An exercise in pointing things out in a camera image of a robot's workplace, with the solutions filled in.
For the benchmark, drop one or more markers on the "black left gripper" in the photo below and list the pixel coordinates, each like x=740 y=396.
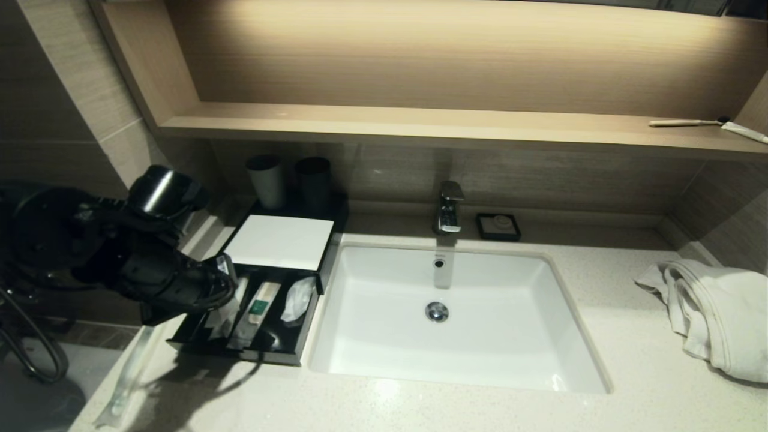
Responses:
x=174 y=282

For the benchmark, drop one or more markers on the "clear plastic packet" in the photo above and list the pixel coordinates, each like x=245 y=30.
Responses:
x=222 y=318
x=299 y=300

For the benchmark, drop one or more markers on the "long white toothbrush packet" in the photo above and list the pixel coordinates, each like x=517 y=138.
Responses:
x=129 y=372

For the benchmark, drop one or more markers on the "black glossy box drawer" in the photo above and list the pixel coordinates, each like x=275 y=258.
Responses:
x=282 y=345

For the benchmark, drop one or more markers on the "orange and black left arm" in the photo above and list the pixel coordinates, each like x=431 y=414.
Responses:
x=60 y=234

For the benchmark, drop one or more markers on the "green label sachet in drawer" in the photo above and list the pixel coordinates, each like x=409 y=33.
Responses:
x=255 y=315

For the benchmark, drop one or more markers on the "grey cup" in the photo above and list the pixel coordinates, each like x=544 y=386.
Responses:
x=267 y=183

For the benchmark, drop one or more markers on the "black cup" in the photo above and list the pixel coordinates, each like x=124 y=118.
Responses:
x=313 y=186

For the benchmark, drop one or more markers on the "white bathtub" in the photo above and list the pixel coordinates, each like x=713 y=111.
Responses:
x=36 y=402

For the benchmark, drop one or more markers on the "chrome sink drain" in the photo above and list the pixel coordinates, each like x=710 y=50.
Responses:
x=437 y=312

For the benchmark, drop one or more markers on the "chrome sink faucet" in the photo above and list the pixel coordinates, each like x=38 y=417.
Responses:
x=449 y=210

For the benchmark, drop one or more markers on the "black square soap dish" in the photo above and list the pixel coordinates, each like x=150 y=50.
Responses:
x=481 y=228

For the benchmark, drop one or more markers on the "round soap bar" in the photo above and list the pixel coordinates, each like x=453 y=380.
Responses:
x=501 y=225

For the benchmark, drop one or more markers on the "white ceramic sink basin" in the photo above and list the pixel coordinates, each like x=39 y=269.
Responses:
x=510 y=336

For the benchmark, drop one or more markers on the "beige toothbrush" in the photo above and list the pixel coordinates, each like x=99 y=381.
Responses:
x=684 y=123

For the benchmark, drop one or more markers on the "white towel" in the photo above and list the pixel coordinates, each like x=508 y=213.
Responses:
x=720 y=318

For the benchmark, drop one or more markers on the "white toothpaste tube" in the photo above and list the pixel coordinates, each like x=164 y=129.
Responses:
x=744 y=132

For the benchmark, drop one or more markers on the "wooden wall shelf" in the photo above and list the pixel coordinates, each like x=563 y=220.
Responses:
x=420 y=126

